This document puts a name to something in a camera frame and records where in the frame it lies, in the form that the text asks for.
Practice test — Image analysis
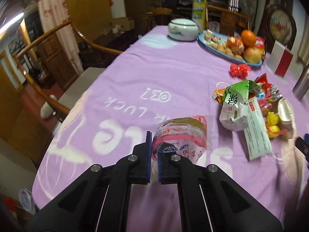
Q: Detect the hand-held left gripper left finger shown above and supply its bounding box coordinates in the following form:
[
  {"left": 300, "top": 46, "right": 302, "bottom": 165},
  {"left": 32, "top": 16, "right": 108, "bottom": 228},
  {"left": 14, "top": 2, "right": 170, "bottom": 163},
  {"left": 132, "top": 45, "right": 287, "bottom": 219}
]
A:
[{"left": 26, "top": 131, "right": 152, "bottom": 232}]

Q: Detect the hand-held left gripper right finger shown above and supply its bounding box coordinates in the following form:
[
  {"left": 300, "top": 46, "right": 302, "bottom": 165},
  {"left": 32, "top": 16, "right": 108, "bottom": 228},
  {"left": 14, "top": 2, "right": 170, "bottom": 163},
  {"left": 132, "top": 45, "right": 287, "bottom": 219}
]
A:
[{"left": 157, "top": 152, "right": 283, "bottom": 232}]

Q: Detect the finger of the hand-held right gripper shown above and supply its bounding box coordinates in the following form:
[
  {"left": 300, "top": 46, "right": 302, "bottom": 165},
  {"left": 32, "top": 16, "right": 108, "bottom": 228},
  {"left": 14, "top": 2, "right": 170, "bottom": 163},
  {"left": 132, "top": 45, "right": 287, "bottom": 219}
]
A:
[{"left": 295, "top": 133, "right": 309, "bottom": 162}]

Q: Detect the clear printed plastic wrapper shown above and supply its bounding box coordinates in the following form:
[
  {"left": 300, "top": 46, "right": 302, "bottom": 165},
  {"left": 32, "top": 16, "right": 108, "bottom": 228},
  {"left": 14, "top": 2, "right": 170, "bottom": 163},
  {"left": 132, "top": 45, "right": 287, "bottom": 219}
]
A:
[{"left": 152, "top": 115, "right": 213, "bottom": 165}]

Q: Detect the yellow candy wrapper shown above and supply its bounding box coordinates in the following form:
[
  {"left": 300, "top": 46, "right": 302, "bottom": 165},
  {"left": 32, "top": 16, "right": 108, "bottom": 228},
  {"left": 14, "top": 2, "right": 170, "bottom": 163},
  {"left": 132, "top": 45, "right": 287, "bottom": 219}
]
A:
[
  {"left": 266, "top": 111, "right": 280, "bottom": 126},
  {"left": 267, "top": 125, "right": 282, "bottom": 139}
]

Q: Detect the white green flat packet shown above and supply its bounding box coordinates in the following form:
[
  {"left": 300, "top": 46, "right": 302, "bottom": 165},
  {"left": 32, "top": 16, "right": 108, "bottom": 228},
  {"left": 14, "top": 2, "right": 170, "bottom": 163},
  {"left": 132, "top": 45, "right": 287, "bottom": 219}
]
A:
[{"left": 243, "top": 98, "right": 272, "bottom": 160}]

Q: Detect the silver metal flask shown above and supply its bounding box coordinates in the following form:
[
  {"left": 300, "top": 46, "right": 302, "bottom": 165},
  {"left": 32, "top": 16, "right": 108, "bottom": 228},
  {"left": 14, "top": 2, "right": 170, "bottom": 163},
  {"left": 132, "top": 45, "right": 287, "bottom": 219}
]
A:
[{"left": 292, "top": 66, "right": 309, "bottom": 101}]

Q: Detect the red candy wrapper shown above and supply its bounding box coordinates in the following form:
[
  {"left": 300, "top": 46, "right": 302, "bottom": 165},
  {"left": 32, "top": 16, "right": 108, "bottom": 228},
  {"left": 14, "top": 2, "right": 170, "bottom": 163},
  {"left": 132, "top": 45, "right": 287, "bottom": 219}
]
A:
[{"left": 253, "top": 74, "right": 283, "bottom": 99}]

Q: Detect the purple printed tablecloth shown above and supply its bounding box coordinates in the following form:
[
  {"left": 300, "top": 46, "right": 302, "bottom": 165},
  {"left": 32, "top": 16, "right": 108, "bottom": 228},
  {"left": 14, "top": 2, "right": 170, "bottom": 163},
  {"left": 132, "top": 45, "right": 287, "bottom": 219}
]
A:
[{"left": 31, "top": 25, "right": 309, "bottom": 232}]

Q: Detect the red and white box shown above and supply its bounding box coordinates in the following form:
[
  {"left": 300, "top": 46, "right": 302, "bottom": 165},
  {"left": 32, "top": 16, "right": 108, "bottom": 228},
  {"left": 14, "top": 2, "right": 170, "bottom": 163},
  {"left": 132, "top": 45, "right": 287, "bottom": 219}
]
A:
[{"left": 267, "top": 41, "right": 294, "bottom": 76}]

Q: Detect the small orange packet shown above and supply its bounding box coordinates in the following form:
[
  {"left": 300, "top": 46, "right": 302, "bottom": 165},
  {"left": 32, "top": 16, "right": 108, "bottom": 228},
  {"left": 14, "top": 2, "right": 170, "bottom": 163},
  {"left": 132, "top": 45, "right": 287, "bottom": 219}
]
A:
[{"left": 212, "top": 88, "right": 226, "bottom": 105}]

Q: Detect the beige seat cushion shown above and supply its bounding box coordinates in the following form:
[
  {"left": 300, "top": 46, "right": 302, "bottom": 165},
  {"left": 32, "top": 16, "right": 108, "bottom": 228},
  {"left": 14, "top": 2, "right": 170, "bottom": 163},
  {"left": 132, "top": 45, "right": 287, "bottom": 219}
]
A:
[{"left": 58, "top": 66, "right": 107, "bottom": 109}]

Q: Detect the apple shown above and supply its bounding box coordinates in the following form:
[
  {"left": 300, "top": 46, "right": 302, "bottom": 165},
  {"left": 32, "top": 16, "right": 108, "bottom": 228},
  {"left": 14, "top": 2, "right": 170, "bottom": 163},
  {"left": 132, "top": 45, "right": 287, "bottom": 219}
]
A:
[{"left": 243, "top": 47, "right": 262, "bottom": 64}]

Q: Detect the white fluffy dog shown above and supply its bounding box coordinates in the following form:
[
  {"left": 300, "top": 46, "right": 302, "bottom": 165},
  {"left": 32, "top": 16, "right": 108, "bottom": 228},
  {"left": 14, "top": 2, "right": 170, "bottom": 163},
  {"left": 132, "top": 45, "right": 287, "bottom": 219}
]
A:
[{"left": 40, "top": 94, "right": 58, "bottom": 119}]

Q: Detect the red snack packet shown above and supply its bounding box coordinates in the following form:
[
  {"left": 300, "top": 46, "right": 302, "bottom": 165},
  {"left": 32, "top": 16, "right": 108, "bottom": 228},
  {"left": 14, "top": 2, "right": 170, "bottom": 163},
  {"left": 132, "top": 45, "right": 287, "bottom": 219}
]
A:
[{"left": 255, "top": 36, "right": 266, "bottom": 54}]

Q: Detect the orange in red net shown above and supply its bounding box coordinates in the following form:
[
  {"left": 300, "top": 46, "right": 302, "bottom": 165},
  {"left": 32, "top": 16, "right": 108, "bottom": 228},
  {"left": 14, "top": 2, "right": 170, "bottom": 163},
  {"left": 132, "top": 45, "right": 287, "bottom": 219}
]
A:
[{"left": 226, "top": 36, "right": 244, "bottom": 55}]

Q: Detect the round framed picture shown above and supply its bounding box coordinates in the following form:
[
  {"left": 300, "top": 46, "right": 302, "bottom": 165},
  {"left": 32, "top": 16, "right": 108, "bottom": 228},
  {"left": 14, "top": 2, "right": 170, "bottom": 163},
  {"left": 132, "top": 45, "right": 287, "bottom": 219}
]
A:
[{"left": 264, "top": 3, "right": 297, "bottom": 46}]

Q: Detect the blue oval plate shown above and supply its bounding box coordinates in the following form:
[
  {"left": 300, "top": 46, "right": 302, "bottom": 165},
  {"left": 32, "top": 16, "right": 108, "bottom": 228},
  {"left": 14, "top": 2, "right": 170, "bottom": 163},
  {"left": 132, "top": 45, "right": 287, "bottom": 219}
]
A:
[{"left": 197, "top": 30, "right": 263, "bottom": 67}]

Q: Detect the pile of walnuts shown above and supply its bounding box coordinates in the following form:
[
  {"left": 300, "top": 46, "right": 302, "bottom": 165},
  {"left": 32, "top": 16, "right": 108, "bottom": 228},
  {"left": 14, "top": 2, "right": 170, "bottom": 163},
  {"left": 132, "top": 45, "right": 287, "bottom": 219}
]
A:
[{"left": 204, "top": 35, "right": 244, "bottom": 60}]

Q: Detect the white ceramic lidded jar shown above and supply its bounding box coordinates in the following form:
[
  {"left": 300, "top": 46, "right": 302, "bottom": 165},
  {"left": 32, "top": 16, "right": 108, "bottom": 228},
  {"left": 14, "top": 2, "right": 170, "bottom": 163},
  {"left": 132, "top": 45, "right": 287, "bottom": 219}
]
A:
[{"left": 168, "top": 19, "right": 197, "bottom": 41}]

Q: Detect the small cardboard box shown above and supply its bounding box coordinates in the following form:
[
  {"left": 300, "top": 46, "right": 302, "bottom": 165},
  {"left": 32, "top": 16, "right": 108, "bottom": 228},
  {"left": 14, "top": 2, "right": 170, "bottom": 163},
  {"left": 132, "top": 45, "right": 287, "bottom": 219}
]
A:
[{"left": 110, "top": 18, "right": 134, "bottom": 33}]

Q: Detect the wooden chair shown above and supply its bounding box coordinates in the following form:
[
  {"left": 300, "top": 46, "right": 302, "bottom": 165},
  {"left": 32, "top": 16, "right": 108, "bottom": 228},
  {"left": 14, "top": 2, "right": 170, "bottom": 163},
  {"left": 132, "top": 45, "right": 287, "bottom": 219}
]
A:
[
  {"left": 206, "top": 4, "right": 251, "bottom": 33},
  {"left": 146, "top": 7, "right": 184, "bottom": 29}
]

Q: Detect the wooden armchair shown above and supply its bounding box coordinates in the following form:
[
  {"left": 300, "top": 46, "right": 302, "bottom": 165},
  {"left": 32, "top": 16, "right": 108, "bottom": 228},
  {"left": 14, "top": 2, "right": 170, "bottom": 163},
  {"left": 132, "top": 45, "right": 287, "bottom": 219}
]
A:
[{"left": 13, "top": 19, "right": 123, "bottom": 124}]

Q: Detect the tall yellow green canister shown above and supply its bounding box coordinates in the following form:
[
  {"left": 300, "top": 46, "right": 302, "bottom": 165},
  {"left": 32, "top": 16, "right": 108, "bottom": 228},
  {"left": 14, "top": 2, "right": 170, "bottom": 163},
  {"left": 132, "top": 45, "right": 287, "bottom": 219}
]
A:
[{"left": 192, "top": 0, "right": 208, "bottom": 33}]

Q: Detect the white red patterned curtain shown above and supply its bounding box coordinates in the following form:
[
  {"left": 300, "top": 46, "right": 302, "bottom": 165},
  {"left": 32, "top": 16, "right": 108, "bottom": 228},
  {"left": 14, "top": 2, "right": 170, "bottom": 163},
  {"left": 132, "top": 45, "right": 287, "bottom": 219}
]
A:
[{"left": 37, "top": 0, "right": 84, "bottom": 75}]

